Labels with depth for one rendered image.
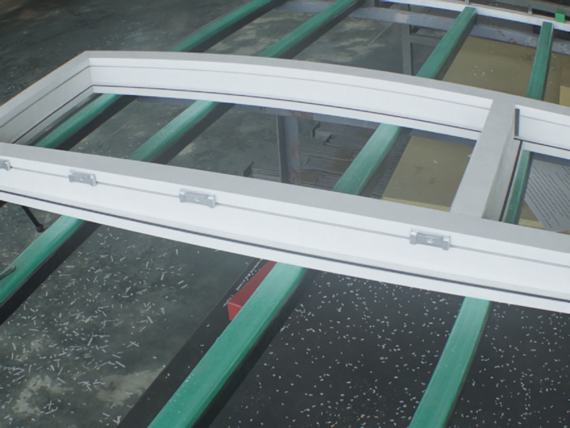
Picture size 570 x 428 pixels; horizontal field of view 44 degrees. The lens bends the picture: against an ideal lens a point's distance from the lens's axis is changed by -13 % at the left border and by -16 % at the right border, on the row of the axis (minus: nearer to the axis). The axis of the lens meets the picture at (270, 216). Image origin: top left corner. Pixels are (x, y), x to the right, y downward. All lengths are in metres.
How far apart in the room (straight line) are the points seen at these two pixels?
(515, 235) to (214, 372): 0.37
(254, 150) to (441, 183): 1.67
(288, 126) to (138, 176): 0.57
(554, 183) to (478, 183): 0.67
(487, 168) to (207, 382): 0.47
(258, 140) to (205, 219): 2.25
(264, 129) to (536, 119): 2.21
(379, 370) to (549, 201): 0.57
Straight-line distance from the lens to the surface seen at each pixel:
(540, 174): 1.68
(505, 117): 1.20
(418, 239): 0.90
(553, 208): 1.56
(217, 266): 2.51
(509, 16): 2.11
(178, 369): 1.24
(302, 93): 1.36
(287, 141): 1.57
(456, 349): 0.83
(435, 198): 1.55
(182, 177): 1.02
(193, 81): 1.45
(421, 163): 1.67
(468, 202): 0.95
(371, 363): 1.23
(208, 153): 3.19
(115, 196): 1.08
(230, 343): 0.85
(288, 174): 1.60
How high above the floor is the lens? 1.41
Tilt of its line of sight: 31 degrees down
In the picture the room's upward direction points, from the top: 4 degrees counter-clockwise
